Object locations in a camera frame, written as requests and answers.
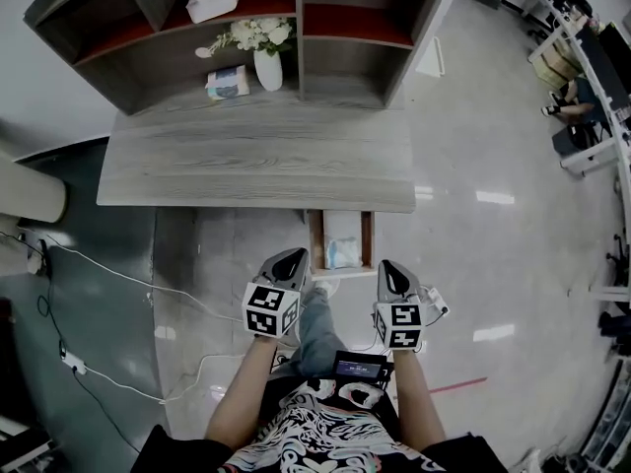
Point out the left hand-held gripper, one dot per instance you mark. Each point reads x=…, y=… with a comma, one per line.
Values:
x=268, y=311

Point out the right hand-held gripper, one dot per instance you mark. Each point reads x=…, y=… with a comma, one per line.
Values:
x=401, y=325

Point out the wooden desk drawer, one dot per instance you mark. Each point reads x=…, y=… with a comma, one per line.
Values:
x=367, y=239

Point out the person's right forearm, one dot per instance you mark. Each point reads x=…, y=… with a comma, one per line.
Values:
x=416, y=402

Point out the person's left forearm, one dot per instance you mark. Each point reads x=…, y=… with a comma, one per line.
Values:
x=241, y=397

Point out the person's white shoe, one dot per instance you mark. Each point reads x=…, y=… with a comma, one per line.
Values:
x=329, y=284

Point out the person's jeans leg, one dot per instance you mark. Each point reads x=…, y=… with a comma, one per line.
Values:
x=318, y=333

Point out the black screen device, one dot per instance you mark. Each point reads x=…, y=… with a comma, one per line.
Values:
x=362, y=367

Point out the red floor tape strip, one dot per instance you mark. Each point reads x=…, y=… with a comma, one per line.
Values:
x=458, y=385

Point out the grey wooden desk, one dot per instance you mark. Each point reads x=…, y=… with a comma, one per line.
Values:
x=256, y=160

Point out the black patterned t-shirt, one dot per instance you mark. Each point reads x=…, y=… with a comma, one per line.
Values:
x=320, y=436

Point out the patterned tissue pack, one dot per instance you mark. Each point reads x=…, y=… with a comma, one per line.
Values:
x=228, y=83

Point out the white ceramic vase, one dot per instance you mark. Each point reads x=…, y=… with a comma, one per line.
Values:
x=268, y=72

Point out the grey wooden hutch shelf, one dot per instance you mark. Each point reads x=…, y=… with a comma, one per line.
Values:
x=345, y=77

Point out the white power adapter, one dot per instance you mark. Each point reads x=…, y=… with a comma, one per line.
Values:
x=74, y=361

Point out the black waste bin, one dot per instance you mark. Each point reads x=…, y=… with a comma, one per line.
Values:
x=574, y=140

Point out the small white round disc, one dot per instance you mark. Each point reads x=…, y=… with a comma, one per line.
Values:
x=202, y=52

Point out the white artificial flower bouquet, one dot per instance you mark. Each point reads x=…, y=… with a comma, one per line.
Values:
x=261, y=32

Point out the long white office desk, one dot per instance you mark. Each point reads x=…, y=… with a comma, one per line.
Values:
x=623, y=175

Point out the white rounded cabinet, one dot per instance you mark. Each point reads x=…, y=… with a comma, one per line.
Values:
x=29, y=190

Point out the stack of cardboard boxes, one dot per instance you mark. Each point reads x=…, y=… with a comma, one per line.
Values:
x=557, y=64

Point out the grey desk partition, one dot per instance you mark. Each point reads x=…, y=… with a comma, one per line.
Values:
x=599, y=67

